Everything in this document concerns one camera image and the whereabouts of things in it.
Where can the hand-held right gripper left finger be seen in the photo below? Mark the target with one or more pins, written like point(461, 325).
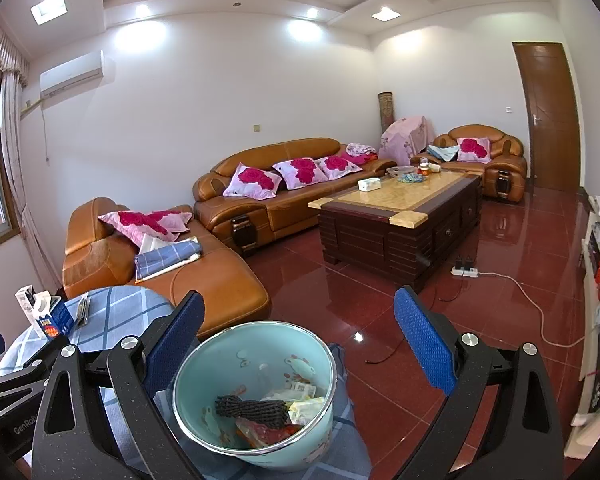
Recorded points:
point(175, 345)

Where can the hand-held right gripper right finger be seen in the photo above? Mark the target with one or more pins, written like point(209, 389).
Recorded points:
point(425, 345)

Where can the teal enamel basin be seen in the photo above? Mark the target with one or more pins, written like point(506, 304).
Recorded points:
point(260, 345)

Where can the clear plastic bag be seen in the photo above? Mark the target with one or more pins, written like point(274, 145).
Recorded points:
point(305, 410)

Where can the blue carton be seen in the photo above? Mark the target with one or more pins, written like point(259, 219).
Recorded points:
point(60, 320)

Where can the white milk carton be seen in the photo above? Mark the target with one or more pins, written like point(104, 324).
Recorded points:
point(25, 305)

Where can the dark foil packet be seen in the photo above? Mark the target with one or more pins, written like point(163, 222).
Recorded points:
point(82, 310)

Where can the blue plaid tablecloth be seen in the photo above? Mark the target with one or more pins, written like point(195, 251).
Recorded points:
point(120, 310)

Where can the brown leather chaise sofa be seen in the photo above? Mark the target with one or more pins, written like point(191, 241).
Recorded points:
point(220, 280)

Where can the white power strip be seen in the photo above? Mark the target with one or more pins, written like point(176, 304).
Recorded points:
point(465, 272)

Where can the folded blue plaid cloth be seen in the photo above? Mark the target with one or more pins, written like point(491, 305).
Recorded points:
point(165, 260)

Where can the white folded cloth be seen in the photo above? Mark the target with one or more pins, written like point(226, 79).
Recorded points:
point(150, 244)

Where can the dark wooden coffee table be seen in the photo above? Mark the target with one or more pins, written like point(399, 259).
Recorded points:
point(390, 245)

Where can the long pink floral pillow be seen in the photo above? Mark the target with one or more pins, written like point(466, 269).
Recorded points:
point(140, 222)

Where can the pile of wrapped candies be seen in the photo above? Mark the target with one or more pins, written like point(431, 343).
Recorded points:
point(411, 179)

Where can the white tissue box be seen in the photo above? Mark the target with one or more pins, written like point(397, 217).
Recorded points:
point(370, 185)

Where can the glass bowl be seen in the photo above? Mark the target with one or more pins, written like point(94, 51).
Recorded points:
point(397, 170)

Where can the white cabinet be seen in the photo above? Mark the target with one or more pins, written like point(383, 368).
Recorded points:
point(597, 385)

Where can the brown leather three-seat sofa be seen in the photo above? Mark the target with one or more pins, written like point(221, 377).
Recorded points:
point(290, 210)

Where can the red jar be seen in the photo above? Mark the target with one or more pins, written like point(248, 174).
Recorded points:
point(424, 166)

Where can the light blue cloth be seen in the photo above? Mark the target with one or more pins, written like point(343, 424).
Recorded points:
point(442, 152)

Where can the brown leather armchair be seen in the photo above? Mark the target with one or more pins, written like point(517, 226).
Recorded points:
point(510, 170)

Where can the pink folded blanket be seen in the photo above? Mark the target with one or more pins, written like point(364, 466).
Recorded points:
point(360, 149)

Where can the pink cloth covered fan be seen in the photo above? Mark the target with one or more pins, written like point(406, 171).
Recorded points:
point(405, 137)

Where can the pink curtain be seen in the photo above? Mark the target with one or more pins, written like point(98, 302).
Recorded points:
point(15, 135)

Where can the brown rolled mat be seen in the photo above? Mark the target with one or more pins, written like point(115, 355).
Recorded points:
point(385, 110)

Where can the brown wooden door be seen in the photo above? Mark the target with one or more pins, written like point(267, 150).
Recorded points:
point(550, 120)

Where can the white air conditioner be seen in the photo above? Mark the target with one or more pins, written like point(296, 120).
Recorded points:
point(72, 72)

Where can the square ceiling light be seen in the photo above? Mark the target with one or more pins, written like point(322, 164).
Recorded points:
point(385, 13)
point(49, 9)

